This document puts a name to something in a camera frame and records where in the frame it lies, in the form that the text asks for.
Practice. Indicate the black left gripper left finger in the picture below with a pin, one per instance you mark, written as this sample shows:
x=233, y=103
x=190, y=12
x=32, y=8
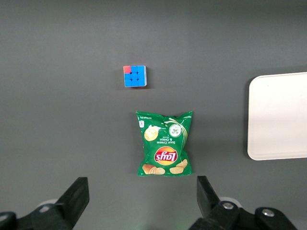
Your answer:
x=69, y=206

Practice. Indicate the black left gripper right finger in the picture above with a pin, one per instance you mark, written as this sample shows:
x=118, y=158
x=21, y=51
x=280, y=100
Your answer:
x=213, y=210

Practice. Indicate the white plastic tray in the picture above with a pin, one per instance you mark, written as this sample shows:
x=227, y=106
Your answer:
x=278, y=117

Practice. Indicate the green Lay's chips bag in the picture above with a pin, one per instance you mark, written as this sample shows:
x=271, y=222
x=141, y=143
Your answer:
x=165, y=146

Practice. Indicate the Rubik's cube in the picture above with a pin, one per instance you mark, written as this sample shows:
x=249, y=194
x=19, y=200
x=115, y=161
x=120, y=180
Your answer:
x=134, y=76

